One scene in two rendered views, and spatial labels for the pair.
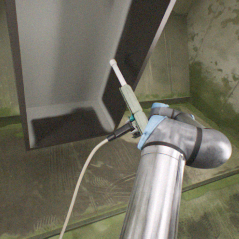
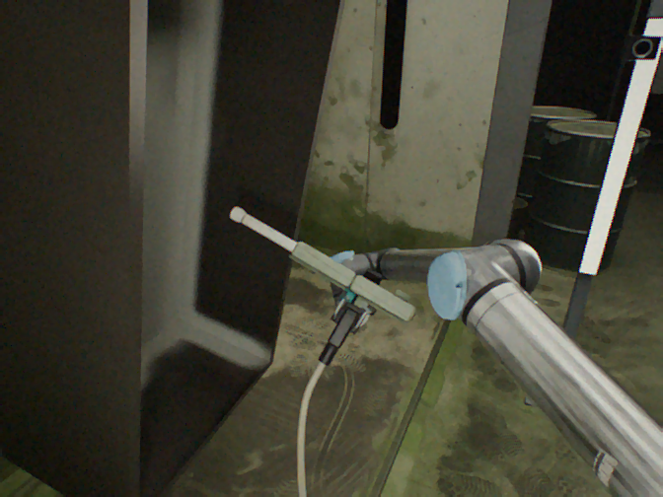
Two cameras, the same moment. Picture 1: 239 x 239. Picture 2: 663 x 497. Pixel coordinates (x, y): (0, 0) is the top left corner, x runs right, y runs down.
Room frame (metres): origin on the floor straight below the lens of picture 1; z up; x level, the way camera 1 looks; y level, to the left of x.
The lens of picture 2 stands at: (0.02, 0.47, 1.38)
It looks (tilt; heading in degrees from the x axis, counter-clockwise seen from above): 25 degrees down; 320
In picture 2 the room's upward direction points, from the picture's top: 1 degrees clockwise
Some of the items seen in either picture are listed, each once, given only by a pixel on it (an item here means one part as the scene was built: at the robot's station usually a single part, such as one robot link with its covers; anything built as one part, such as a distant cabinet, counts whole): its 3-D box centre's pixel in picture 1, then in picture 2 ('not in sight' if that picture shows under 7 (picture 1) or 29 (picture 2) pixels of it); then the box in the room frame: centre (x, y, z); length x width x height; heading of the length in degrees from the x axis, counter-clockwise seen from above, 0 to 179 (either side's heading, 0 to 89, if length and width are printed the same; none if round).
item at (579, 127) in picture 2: not in sight; (595, 130); (1.18, -2.67, 0.86); 0.54 x 0.54 x 0.01
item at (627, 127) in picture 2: not in sight; (619, 160); (0.55, -1.22, 1.02); 0.06 x 0.02 x 0.83; 25
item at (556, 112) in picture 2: not in sight; (552, 113); (1.67, -3.11, 0.86); 0.54 x 0.54 x 0.01
